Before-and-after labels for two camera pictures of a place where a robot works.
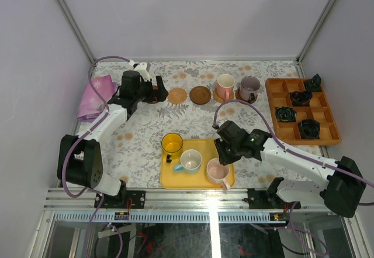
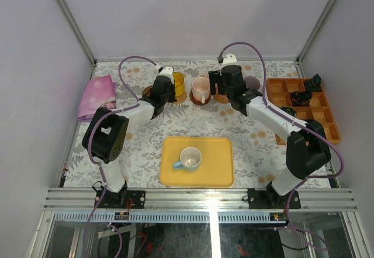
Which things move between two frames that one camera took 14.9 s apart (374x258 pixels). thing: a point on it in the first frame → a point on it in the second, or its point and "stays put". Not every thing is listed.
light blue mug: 190,162 stays put
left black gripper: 152,91 → 165,86
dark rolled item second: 301,98 stays put
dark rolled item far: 314,85 stays put
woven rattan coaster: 177,95 stays put
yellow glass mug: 172,144 → 179,83
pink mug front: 218,173 → 201,89
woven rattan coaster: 220,99 stays put
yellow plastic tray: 171,179 stays put
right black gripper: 223,158 → 214,78
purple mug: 249,89 stays put
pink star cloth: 91,105 stays put
